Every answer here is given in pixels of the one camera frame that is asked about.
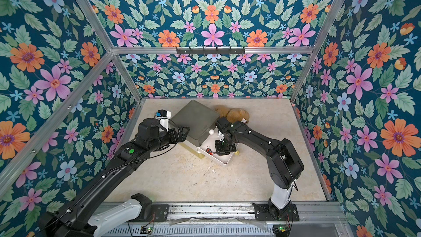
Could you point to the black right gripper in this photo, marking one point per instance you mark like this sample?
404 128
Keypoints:
224 146

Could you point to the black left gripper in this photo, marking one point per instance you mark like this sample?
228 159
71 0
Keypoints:
180 137

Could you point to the white drawer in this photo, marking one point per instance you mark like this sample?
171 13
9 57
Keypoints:
221 160

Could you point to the key with red tag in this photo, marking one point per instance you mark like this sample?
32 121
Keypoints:
209 151

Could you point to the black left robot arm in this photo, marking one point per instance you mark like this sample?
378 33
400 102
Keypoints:
72 219

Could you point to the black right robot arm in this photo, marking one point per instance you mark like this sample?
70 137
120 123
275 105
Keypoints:
284 164

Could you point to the white yellow drawer cabinet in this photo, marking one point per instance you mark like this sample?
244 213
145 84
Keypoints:
192 149

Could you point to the brown teddy bear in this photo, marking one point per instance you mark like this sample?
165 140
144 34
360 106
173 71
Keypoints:
233 115

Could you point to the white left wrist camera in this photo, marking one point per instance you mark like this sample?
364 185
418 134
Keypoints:
163 116

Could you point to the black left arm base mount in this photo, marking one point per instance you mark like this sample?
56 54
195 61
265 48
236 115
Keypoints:
142 209

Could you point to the black hook rail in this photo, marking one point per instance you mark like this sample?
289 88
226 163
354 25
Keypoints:
210 50

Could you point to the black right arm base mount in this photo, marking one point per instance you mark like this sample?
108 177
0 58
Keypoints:
269 212

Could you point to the aluminium front rail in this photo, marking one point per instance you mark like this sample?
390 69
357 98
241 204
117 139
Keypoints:
223 219

